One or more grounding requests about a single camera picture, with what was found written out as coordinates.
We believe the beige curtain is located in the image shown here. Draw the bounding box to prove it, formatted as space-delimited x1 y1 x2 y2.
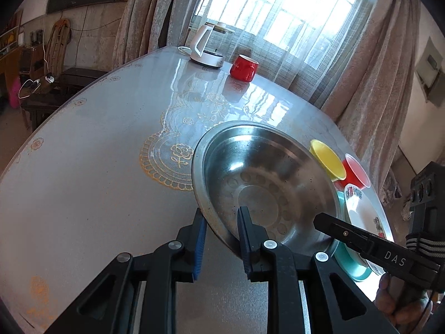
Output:
321 0 421 191

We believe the stainless steel bowl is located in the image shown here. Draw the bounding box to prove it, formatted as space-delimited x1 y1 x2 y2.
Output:
192 121 341 256

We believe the turquoise plastic plate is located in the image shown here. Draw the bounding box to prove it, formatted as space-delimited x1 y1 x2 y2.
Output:
334 184 371 282

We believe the white glass electric kettle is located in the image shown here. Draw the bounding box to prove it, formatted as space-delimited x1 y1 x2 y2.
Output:
178 22 234 69

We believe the white cable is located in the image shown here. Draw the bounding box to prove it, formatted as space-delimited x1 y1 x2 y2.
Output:
16 39 57 100

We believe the wooden chair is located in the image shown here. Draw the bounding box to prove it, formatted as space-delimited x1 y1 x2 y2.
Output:
44 18 72 78

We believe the sheer window curtain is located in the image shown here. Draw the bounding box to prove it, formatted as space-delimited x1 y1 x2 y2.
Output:
187 0 372 107

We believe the yellow plastic bowl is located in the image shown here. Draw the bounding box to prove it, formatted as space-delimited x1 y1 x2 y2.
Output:
309 139 346 182

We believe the white patterned plate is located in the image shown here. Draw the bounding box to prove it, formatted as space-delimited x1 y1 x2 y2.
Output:
346 191 394 275

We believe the red plastic bowl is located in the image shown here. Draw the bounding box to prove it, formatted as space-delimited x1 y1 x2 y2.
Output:
335 153 371 189

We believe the person's right hand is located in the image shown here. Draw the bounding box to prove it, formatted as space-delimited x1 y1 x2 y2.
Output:
374 274 432 330

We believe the dark wooden side table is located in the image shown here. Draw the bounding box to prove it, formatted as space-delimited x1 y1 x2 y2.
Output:
19 68 106 131

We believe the red cup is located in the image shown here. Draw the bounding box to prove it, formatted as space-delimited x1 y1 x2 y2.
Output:
230 54 259 83

